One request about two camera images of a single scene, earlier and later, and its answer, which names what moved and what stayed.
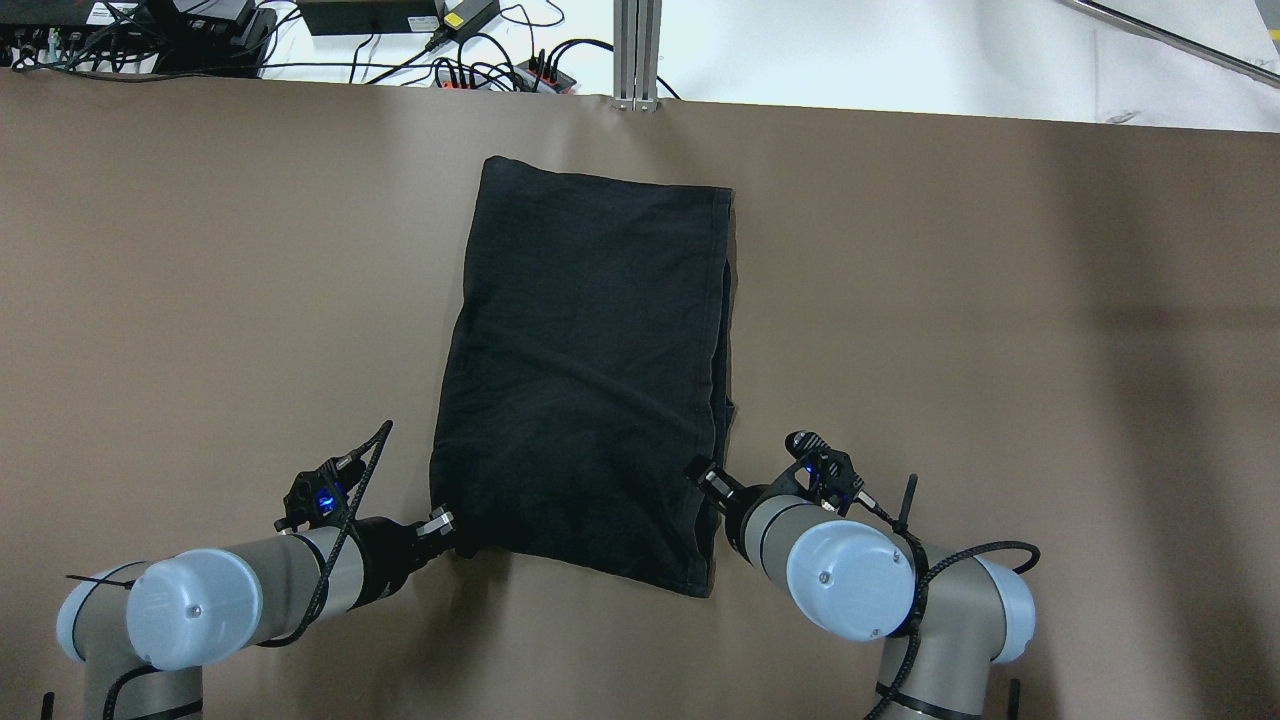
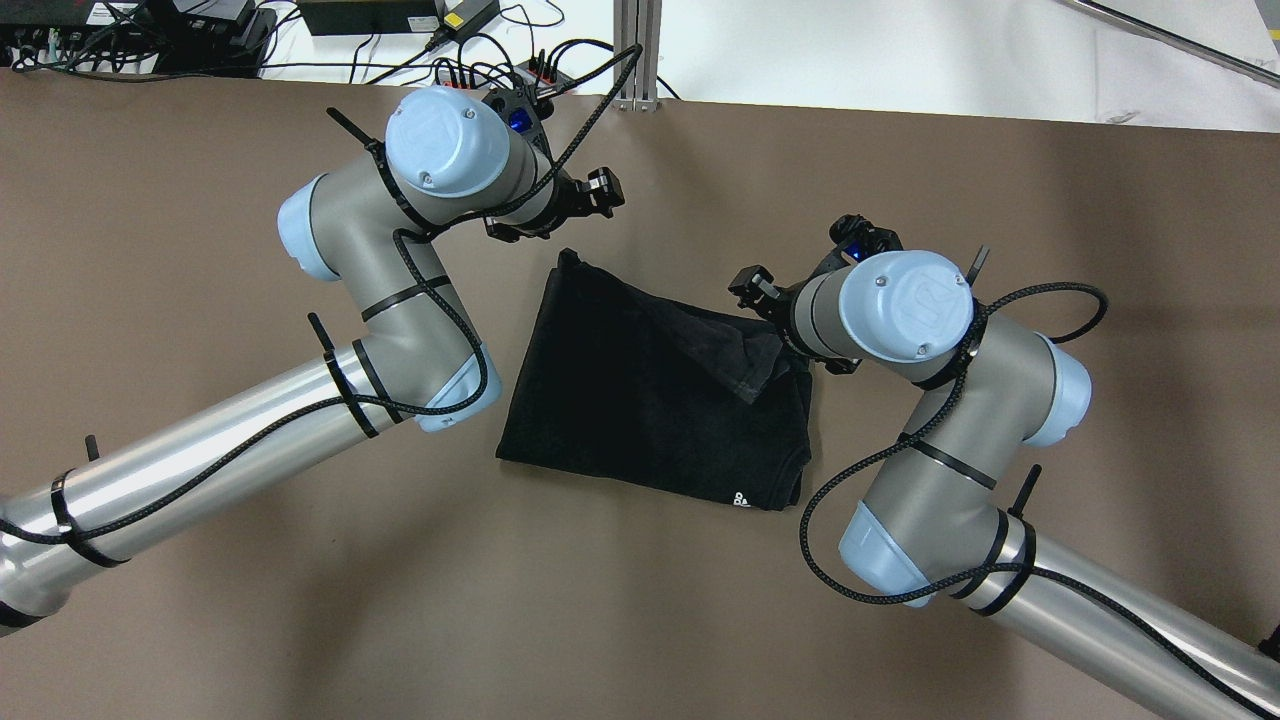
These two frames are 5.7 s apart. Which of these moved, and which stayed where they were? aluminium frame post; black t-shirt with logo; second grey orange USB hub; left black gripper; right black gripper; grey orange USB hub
Moved: right black gripper; black t-shirt with logo; left black gripper
Stayed: aluminium frame post; grey orange USB hub; second grey orange USB hub
